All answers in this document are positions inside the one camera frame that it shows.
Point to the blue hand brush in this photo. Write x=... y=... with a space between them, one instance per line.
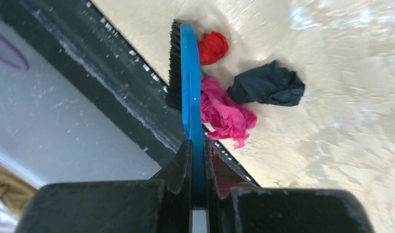
x=183 y=94

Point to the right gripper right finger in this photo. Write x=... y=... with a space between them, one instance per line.
x=237 y=206

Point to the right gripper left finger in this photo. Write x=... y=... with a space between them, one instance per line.
x=161 y=204

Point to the black base frame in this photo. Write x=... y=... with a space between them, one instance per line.
x=77 y=102

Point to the black paper scrap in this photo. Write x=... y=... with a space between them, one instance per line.
x=268 y=84

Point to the pink paper scrap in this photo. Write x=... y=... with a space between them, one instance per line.
x=228 y=119

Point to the red paper scrap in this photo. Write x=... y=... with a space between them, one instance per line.
x=212 y=47

